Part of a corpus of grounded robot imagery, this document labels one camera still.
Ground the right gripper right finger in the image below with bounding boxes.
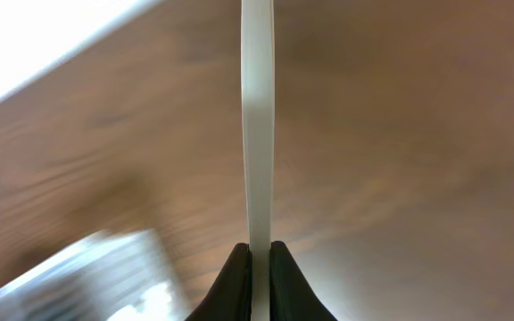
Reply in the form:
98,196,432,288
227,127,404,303
269,241,336,321

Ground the clear plastic basket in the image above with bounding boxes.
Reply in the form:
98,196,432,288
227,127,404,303
0,229,190,321

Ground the white spoon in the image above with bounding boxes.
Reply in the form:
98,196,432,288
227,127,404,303
241,0,275,321

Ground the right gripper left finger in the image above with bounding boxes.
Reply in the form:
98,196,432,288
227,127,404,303
186,243,252,321

